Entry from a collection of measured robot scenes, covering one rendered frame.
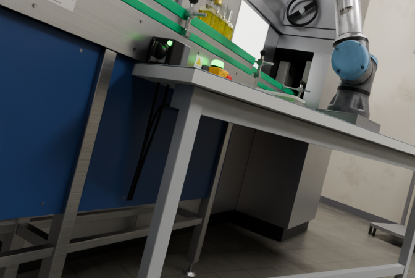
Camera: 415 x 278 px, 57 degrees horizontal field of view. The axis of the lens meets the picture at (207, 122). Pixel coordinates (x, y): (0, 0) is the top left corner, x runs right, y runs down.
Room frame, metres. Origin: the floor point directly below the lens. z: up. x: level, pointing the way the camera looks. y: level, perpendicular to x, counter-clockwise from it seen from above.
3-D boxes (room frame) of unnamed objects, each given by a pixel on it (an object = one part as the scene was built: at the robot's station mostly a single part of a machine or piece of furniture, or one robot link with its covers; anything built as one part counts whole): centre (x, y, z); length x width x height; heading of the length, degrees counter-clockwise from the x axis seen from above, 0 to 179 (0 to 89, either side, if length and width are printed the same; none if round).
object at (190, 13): (1.19, 0.12, 0.94); 0.07 x 0.04 x 0.13; 60
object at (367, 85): (1.41, -0.49, 0.95); 0.13 x 0.12 x 0.14; 149
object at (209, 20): (1.54, 0.11, 0.99); 0.06 x 0.06 x 0.21; 61
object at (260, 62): (1.73, -0.15, 0.95); 0.17 x 0.03 x 0.12; 60
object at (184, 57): (1.08, 0.15, 0.79); 0.08 x 0.08 x 0.08; 60
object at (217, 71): (1.32, 0.01, 0.79); 0.07 x 0.07 x 0.07; 60
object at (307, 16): (2.51, -0.43, 1.49); 0.21 x 0.05 x 0.21; 60
